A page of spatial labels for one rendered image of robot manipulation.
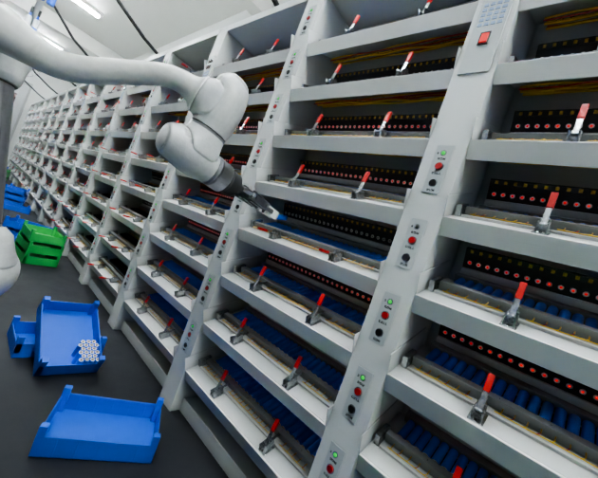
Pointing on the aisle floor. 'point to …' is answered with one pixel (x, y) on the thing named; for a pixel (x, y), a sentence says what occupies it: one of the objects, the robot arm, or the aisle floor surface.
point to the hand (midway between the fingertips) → (268, 211)
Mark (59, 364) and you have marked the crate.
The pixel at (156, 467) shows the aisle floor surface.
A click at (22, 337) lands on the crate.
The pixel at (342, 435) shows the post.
